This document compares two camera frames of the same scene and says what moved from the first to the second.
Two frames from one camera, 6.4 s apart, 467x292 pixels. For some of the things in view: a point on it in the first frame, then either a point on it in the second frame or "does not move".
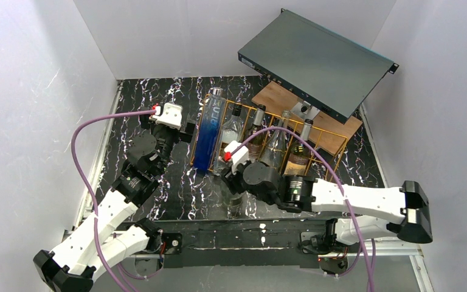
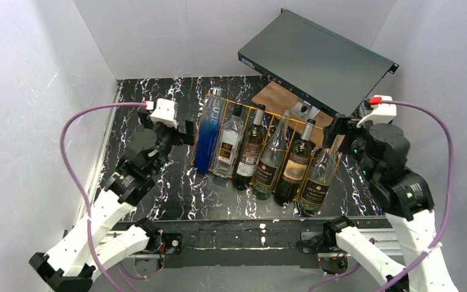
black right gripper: [228, 171] → [337, 128]
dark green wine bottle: [298, 158] does not move
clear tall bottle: [234, 207] → [317, 177]
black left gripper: [189, 130] does not move
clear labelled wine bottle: [275, 152] does not move
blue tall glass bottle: [209, 139] does not move
